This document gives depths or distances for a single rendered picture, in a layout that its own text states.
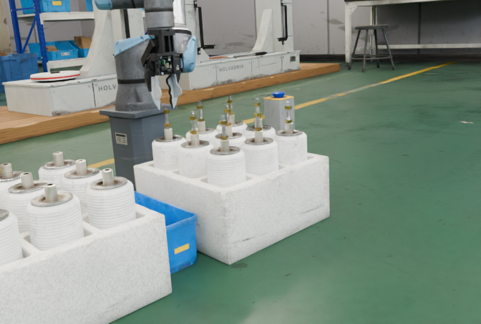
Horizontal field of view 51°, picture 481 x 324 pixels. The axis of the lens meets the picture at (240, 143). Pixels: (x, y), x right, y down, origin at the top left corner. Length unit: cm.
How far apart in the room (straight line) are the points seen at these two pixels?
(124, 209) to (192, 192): 26
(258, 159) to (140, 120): 50
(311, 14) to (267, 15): 211
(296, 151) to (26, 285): 75
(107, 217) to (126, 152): 67
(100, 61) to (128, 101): 189
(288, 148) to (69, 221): 63
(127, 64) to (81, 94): 162
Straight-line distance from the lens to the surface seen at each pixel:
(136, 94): 165
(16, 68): 562
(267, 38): 483
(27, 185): 111
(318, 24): 689
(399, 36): 640
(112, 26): 359
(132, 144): 164
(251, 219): 123
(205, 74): 394
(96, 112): 323
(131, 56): 164
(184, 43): 163
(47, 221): 98
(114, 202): 102
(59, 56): 623
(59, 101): 317
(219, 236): 121
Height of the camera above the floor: 55
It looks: 13 degrees down
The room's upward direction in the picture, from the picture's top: 3 degrees counter-clockwise
